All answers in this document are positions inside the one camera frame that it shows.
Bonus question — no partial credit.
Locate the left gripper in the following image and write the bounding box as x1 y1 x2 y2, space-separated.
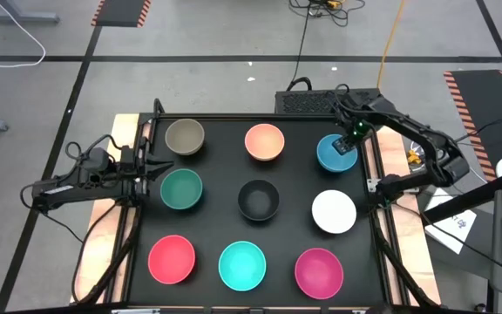
122 156 175 195

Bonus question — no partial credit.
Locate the blue bowl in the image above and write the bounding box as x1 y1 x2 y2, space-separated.
315 133 359 174

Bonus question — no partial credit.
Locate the dark green bowl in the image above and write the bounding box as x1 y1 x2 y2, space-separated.
159 168 204 211

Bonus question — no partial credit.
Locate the taupe bowl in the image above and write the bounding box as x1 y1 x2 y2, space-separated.
165 118 206 156

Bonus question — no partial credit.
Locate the white bowl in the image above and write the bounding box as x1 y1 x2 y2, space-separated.
311 189 358 235

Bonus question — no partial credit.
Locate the peach orange bowl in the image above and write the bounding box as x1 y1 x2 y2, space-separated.
244 123 286 162

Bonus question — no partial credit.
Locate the red bowl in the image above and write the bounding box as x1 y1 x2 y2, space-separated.
147 235 197 285

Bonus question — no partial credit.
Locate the turquoise bowl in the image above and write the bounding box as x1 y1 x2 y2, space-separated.
218 240 268 292

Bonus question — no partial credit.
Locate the magenta bowl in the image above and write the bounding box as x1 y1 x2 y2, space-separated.
294 247 345 301

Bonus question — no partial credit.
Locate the wooden table side board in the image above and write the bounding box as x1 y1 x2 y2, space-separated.
375 113 443 306
71 113 141 305

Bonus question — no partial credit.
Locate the black perforated computer case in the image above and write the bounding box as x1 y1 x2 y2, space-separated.
275 88 383 115

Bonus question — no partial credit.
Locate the black bowl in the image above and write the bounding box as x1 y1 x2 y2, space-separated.
237 179 281 222

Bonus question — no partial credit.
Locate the black desk beam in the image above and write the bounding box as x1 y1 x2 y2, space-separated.
422 172 502 224

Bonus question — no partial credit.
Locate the white paper sheet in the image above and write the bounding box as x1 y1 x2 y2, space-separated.
424 187 478 256

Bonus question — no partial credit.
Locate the black hazard-striped floor mat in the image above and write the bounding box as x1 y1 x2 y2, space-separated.
91 0 153 29
443 69 502 183

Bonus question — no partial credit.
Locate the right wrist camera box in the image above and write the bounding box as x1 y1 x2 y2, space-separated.
349 118 372 140

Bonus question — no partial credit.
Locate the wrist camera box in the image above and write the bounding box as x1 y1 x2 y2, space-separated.
349 118 372 140
119 145 136 174

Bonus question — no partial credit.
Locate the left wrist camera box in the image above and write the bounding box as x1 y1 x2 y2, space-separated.
119 145 136 174

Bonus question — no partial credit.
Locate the black cable sleeve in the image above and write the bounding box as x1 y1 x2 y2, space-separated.
372 208 439 309
71 202 144 305

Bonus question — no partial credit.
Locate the long black floor cable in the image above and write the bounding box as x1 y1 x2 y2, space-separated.
292 6 312 91

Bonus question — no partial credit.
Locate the thick yellow cable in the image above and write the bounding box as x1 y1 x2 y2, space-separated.
376 0 407 90

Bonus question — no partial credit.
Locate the black cable bundle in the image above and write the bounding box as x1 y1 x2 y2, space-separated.
288 0 366 27

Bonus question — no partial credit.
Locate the white floor cable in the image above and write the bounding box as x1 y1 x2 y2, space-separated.
0 0 47 69

